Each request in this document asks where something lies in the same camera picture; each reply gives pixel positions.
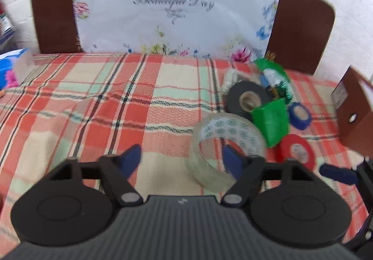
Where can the blue tissue pack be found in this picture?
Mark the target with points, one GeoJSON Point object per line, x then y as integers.
{"type": "Point", "coordinates": [8, 64]}

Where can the white mesh pouch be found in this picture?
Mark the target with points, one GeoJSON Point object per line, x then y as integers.
{"type": "Point", "coordinates": [231, 79]}

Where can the small green box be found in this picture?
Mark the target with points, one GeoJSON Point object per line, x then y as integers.
{"type": "Point", "coordinates": [271, 125]}

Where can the green bead packet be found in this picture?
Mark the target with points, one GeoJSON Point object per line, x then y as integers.
{"type": "Point", "coordinates": [284, 90]}

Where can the brown wooden headboard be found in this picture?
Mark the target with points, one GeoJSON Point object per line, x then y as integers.
{"type": "Point", "coordinates": [52, 15]}

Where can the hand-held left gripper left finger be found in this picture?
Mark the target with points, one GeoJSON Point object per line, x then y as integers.
{"type": "Point", "coordinates": [131, 158]}

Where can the clear tape roll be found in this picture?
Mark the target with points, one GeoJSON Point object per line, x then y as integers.
{"type": "Point", "coordinates": [204, 131]}

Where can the blue tape roll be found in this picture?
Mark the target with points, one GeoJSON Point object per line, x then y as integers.
{"type": "Point", "coordinates": [293, 120]}

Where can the black tape roll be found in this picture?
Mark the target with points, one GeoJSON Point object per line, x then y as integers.
{"type": "Point", "coordinates": [233, 99]}

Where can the red tape roll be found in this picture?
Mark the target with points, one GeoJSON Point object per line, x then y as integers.
{"type": "Point", "coordinates": [287, 143]}

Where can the white floral plastic bag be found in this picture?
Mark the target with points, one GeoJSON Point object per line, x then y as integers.
{"type": "Point", "coordinates": [174, 29]}

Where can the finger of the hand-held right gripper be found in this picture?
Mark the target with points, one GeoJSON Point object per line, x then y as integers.
{"type": "Point", "coordinates": [338, 174]}

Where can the red plaid blanket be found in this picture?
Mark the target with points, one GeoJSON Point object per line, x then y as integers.
{"type": "Point", "coordinates": [87, 102]}

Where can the brown cardboard box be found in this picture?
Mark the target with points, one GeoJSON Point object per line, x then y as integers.
{"type": "Point", "coordinates": [358, 96]}

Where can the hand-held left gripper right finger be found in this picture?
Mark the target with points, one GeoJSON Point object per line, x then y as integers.
{"type": "Point", "coordinates": [233, 160]}

